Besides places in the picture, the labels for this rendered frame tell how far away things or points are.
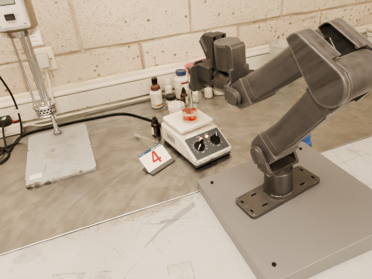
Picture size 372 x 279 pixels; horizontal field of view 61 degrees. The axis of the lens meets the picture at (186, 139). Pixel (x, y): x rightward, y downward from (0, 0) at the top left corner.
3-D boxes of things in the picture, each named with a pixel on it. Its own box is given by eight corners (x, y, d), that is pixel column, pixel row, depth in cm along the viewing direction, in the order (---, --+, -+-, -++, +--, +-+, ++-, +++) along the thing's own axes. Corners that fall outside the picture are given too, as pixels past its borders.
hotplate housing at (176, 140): (232, 153, 96) (232, 130, 92) (196, 170, 90) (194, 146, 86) (191, 125, 112) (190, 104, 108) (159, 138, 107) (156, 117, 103)
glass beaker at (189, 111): (185, 116, 101) (184, 92, 96) (201, 118, 99) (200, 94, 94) (177, 125, 96) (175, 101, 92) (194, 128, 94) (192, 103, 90)
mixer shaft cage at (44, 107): (58, 115, 95) (31, 29, 82) (35, 120, 93) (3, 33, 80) (57, 106, 101) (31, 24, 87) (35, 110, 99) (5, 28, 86)
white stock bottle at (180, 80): (173, 99, 132) (170, 72, 126) (177, 93, 137) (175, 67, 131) (187, 100, 130) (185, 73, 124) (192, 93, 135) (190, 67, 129)
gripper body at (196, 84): (186, 65, 78) (204, 72, 73) (218, 56, 83) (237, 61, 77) (188, 90, 82) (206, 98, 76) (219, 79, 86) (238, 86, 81)
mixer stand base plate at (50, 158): (97, 169, 94) (96, 166, 94) (25, 189, 89) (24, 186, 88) (86, 125, 118) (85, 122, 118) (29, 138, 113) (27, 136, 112)
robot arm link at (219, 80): (208, 66, 74) (227, 73, 69) (226, 58, 77) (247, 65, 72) (211, 93, 78) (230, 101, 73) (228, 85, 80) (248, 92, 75)
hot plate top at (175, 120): (215, 122, 97) (214, 119, 97) (181, 134, 92) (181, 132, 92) (192, 108, 106) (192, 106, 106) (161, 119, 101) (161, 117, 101)
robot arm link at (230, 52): (201, 44, 70) (233, 55, 61) (233, 34, 73) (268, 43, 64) (207, 92, 76) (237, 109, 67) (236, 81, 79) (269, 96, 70)
